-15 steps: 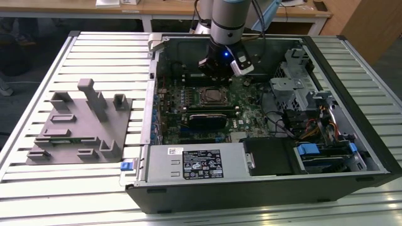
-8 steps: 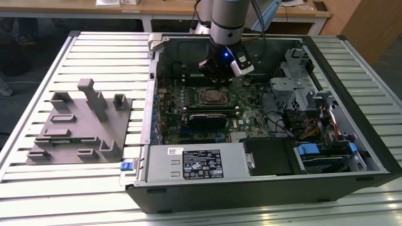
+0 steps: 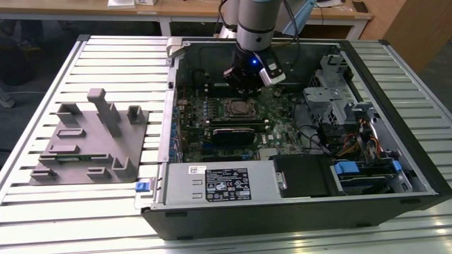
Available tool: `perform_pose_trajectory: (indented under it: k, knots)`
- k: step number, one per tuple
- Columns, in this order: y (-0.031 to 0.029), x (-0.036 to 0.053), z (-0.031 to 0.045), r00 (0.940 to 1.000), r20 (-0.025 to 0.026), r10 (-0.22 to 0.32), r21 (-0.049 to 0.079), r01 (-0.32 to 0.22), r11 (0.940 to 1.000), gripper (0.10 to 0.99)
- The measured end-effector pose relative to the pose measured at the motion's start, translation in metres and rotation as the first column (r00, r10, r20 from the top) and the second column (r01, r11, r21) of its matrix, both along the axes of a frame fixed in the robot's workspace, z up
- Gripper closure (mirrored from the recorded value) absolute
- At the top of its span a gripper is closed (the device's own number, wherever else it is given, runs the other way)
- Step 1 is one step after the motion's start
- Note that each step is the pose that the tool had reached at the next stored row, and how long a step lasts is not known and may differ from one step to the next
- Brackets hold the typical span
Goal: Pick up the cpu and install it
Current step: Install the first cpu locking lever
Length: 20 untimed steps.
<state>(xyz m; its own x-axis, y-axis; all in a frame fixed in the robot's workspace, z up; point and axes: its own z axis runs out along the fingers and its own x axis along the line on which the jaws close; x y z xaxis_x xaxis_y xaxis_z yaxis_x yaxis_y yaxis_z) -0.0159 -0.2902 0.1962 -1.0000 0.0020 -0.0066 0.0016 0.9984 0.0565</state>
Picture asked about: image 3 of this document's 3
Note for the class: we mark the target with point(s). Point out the silver CPU chip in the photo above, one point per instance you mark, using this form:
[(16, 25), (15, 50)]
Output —
[(240, 109)]

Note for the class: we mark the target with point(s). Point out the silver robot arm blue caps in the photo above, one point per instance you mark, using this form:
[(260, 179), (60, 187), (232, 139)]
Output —
[(256, 34)]

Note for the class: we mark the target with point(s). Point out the CPU socket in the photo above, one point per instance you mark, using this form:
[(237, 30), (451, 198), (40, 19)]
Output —
[(221, 116)]

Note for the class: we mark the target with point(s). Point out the perforated metal drive cage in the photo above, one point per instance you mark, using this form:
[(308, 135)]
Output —
[(328, 79)]

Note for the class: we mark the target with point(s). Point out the green motherboard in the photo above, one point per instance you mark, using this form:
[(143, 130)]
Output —
[(283, 132)]

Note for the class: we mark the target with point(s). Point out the small graphics card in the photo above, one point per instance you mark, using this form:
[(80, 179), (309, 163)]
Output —
[(232, 137)]

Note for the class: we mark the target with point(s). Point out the silver chipset heatsink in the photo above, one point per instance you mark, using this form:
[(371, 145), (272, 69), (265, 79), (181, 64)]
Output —
[(268, 153)]

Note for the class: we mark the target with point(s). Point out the white box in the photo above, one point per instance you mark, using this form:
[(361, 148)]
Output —
[(121, 3), (147, 2)]

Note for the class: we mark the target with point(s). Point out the small black flat device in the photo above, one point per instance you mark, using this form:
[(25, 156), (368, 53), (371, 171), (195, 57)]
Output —
[(360, 6)]

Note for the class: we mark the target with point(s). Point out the black plastic drive cover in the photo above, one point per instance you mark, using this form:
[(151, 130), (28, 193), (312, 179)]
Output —
[(303, 177)]

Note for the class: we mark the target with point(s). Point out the hard disk in blue carrier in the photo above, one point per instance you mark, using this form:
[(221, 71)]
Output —
[(345, 168)]

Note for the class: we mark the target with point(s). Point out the silver power supply unit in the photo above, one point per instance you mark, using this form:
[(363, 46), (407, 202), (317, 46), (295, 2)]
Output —
[(183, 185)]

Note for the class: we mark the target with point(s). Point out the grey parts rack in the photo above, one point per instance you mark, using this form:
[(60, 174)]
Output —
[(95, 148)]

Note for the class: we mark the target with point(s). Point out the blue case latch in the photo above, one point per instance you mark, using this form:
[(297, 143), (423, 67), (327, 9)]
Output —
[(141, 186)]

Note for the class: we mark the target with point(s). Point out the wooden cabinet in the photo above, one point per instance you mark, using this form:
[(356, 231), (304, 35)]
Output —
[(423, 26)]

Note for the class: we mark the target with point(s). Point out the blue plastic bay tab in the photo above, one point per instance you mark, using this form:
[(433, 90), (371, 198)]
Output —
[(396, 166)]

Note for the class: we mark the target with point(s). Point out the black PC case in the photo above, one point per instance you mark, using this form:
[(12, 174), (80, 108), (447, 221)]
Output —
[(247, 222)]

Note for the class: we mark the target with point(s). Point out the green RAM stick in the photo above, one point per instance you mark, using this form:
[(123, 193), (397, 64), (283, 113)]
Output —
[(83, 158)]

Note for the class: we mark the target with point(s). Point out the seated person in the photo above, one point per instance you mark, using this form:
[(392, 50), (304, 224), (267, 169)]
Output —
[(29, 43)]

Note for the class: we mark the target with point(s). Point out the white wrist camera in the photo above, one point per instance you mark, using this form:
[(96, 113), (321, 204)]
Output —
[(273, 76)]

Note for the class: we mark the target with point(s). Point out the grey plastic bracket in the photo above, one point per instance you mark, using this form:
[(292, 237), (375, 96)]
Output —
[(360, 109)]

